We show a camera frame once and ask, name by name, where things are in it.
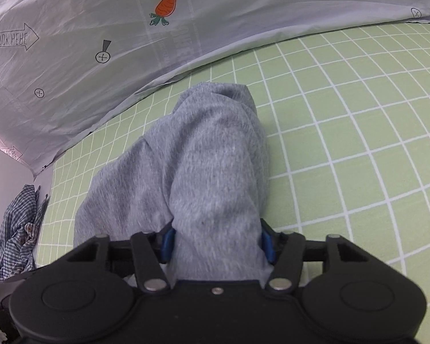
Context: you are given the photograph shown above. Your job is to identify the green grid mat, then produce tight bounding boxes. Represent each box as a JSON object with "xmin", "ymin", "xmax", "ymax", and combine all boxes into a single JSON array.
[{"xmin": 36, "ymin": 23, "xmax": 430, "ymax": 343}]

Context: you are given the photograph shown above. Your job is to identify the grey carrot print sheet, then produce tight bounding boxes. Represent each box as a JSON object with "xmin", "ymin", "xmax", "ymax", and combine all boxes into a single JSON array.
[{"xmin": 0, "ymin": 0, "xmax": 430, "ymax": 174}]

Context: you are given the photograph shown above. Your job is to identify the grey sweatpants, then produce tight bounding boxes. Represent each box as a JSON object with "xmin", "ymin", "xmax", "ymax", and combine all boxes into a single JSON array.
[{"xmin": 73, "ymin": 82, "xmax": 270, "ymax": 282}]

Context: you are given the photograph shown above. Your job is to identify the blue plaid shirt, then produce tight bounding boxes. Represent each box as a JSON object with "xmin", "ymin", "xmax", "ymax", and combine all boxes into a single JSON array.
[{"xmin": 0, "ymin": 185, "xmax": 49, "ymax": 283}]

